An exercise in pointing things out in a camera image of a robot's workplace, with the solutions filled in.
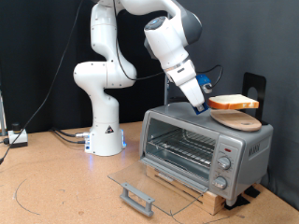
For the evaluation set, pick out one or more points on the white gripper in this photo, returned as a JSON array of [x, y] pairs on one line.
[[192, 91]]

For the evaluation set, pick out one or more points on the white bread slice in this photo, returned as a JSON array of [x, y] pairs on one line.
[[233, 102]]

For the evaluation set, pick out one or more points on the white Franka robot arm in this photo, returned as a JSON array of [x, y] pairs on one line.
[[102, 130]]

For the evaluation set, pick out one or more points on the silver oven knob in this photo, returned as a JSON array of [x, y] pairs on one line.
[[224, 162], [220, 182]]

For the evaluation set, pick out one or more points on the silver toaster oven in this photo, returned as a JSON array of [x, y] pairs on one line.
[[249, 149]]

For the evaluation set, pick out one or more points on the vertical metal pole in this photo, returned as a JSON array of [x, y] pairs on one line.
[[167, 90]]

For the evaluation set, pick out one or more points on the round wooden cutting board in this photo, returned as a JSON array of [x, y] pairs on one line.
[[236, 121]]

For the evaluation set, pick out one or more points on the black metal bookend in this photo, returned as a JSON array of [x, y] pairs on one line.
[[253, 81]]

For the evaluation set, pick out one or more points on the wooden slatted block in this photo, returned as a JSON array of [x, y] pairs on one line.
[[215, 203]]

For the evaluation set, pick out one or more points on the black foam pad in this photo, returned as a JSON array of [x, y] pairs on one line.
[[237, 202], [252, 191]]

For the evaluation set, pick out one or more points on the white emergency stop button box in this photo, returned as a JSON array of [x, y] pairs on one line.
[[18, 138]]

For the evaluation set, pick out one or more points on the wrist camera blue mount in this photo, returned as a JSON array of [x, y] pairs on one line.
[[205, 84]]

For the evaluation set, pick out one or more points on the grey metal frame post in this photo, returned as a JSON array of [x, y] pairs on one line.
[[2, 115]]

